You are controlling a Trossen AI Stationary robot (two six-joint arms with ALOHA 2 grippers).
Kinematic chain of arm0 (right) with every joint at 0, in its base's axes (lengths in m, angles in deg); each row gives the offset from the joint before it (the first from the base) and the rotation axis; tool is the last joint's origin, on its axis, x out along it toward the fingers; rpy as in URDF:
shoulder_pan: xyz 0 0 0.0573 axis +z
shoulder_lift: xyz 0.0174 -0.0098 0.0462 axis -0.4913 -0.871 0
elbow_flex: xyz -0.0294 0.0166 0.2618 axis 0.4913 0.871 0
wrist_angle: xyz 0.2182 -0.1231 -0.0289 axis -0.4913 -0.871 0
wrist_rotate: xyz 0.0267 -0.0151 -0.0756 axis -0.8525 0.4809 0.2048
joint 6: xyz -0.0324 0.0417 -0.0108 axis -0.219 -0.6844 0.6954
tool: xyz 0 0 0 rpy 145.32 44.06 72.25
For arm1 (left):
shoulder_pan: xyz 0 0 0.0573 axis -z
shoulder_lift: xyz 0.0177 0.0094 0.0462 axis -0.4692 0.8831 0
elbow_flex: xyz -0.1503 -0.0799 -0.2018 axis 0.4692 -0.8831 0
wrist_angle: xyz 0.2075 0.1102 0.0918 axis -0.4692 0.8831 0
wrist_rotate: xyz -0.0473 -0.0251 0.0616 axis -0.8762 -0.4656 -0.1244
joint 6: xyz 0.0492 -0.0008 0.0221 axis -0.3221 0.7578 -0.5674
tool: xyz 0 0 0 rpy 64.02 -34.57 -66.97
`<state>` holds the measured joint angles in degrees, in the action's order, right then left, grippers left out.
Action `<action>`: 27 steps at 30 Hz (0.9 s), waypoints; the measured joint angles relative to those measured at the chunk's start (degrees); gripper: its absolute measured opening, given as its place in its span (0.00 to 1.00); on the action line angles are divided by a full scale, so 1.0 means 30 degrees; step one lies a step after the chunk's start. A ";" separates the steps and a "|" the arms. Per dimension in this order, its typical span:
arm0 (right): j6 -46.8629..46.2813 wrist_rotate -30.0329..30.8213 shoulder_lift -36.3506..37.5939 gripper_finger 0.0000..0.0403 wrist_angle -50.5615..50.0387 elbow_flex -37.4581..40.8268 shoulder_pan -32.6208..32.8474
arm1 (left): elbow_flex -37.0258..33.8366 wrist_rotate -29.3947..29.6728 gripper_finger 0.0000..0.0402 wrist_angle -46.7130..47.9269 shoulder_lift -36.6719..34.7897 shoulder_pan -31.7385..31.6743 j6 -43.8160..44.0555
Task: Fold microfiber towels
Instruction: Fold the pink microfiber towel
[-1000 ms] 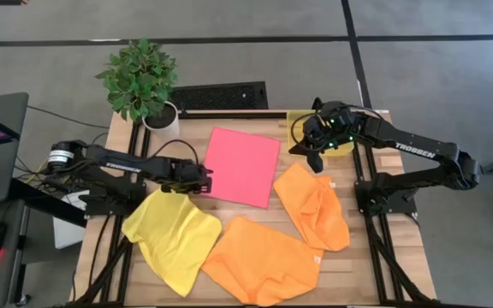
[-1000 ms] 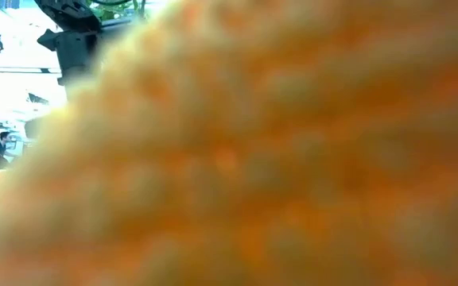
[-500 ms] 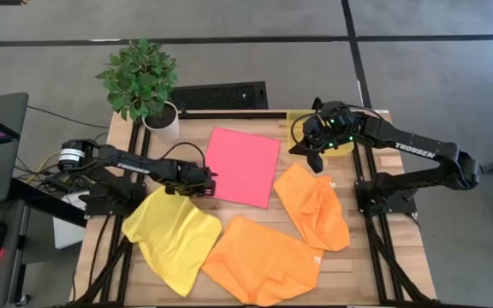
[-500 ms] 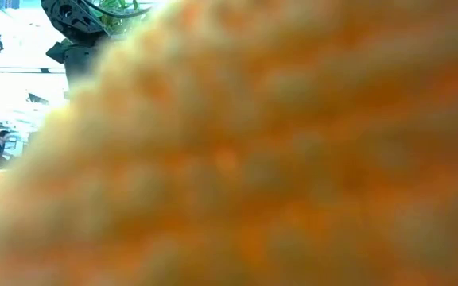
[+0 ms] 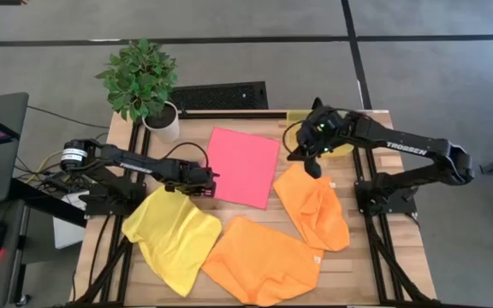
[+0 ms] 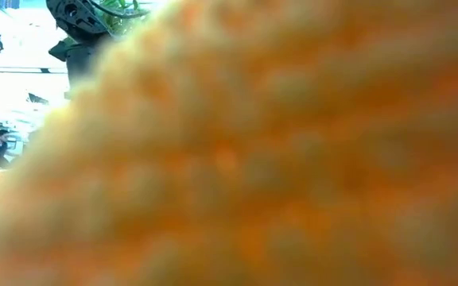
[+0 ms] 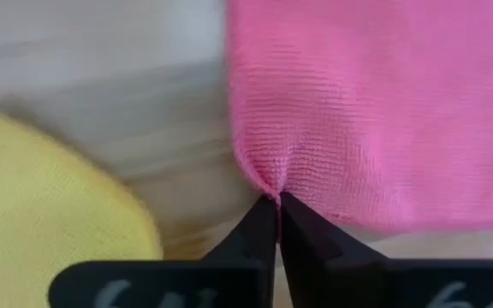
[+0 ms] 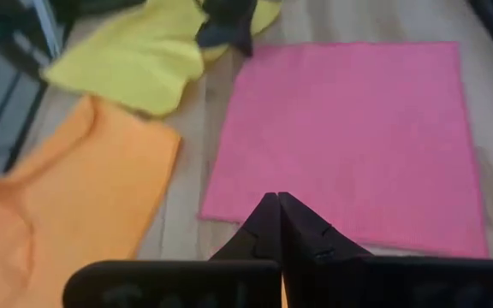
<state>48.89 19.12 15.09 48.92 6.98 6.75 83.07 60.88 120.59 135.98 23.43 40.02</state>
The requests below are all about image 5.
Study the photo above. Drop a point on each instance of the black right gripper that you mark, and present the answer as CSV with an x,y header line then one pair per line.
x,y
321,137

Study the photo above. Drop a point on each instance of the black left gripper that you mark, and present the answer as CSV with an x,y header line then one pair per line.
x,y
191,177

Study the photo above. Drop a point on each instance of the pink microfiber towel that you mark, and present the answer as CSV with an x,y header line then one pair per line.
x,y
242,167

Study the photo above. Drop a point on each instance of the orange microfiber towel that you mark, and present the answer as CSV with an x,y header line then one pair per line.
x,y
315,214
259,265

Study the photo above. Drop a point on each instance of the yellow microfiber towel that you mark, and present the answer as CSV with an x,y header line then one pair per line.
x,y
169,239

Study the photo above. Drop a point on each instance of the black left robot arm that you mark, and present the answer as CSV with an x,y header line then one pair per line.
x,y
135,164

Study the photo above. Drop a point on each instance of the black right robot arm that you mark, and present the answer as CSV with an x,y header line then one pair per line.
x,y
409,149

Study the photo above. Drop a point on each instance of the yellow plastic bin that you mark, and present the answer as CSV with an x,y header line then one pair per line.
x,y
294,116

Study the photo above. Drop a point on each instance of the white plant pot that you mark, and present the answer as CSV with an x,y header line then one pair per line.
x,y
167,130

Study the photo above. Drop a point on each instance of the black perforated panel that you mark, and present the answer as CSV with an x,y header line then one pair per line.
x,y
221,96

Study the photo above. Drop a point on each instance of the green leafy plant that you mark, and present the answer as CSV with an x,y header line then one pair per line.
x,y
139,77

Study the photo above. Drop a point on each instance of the white box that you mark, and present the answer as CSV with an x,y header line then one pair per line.
x,y
67,231

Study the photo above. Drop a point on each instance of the black flat bar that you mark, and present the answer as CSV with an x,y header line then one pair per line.
x,y
49,201

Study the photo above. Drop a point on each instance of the black aluminium frame rail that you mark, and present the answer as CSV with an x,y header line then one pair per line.
x,y
379,278
396,278
106,286
122,286
229,115

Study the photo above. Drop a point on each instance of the small black tripod mount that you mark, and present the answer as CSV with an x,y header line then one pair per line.
x,y
317,104

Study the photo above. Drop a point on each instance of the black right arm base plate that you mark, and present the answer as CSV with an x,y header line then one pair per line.
x,y
405,205

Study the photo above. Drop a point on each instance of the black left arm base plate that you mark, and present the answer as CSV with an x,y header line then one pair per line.
x,y
101,207

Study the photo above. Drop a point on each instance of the black diagonal frame strut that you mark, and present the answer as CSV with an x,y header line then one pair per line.
x,y
96,278
412,280

